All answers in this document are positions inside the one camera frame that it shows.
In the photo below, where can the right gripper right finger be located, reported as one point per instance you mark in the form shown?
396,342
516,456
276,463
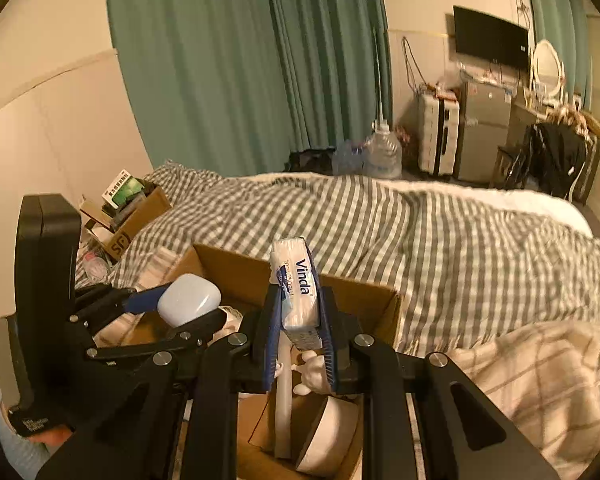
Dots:
335,340

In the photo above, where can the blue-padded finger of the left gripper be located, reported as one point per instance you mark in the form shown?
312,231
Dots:
93,298

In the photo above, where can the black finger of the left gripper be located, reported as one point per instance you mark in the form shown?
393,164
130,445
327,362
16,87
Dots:
199,331

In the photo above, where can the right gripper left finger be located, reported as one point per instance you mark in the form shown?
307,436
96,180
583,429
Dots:
270,326

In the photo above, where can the white earbuds case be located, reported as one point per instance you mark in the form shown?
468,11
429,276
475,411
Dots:
187,298

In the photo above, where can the Vinda tissue pack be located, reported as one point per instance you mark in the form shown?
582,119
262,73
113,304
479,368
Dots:
293,271

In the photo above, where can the white cloth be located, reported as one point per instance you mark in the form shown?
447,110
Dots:
230,317

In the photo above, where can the small cluttered cardboard box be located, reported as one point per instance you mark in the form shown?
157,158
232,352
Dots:
126,207

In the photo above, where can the green checked bedsheet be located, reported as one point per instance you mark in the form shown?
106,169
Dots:
466,271

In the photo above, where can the large clear water jug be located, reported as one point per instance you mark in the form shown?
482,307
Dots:
382,150

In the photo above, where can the white suitcase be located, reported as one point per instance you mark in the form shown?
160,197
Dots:
438,131

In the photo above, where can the green curtain left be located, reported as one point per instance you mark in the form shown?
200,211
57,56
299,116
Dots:
237,86

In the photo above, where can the green curtain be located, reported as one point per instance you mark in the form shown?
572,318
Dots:
563,23
237,86

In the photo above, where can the silver mini fridge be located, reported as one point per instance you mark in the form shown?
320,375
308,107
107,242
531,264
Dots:
484,121

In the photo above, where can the black clothes on chair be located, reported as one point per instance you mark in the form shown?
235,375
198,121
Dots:
553,159

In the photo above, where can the white oval vanity mirror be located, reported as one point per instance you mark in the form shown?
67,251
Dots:
548,71

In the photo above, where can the green curtain right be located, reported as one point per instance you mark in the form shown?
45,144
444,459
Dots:
563,23

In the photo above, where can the black wall television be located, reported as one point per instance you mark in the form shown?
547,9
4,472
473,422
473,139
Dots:
485,36

